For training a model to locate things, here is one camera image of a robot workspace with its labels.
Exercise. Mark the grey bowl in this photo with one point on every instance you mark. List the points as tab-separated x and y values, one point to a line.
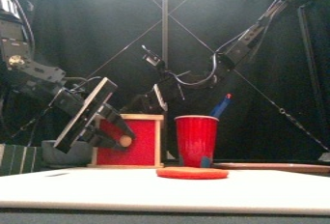
53	155

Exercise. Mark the flat orange dough disc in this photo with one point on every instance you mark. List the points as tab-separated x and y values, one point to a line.
191	173

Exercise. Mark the wooden drawer box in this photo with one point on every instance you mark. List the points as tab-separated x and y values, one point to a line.
159	137

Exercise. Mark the grey vertical frame pole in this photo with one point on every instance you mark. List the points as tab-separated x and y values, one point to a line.
164	18

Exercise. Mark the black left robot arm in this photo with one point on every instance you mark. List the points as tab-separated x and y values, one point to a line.
29	70

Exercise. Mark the red front wooden drawer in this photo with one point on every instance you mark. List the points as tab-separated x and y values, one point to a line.
143	150

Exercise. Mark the brown wooden board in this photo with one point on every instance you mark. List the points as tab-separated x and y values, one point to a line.
279	167

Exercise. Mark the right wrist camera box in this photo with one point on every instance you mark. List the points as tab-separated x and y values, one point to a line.
152	59

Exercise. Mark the green striped cloth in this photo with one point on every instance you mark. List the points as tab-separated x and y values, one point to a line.
17	159

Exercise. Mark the red plastic cup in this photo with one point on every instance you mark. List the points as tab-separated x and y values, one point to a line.
196	141

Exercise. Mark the blue tool with red tip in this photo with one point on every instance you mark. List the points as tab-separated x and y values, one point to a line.
219	107

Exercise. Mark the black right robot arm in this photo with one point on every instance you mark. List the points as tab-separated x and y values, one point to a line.
247	42

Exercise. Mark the black frame post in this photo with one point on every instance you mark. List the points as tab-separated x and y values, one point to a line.
310	73

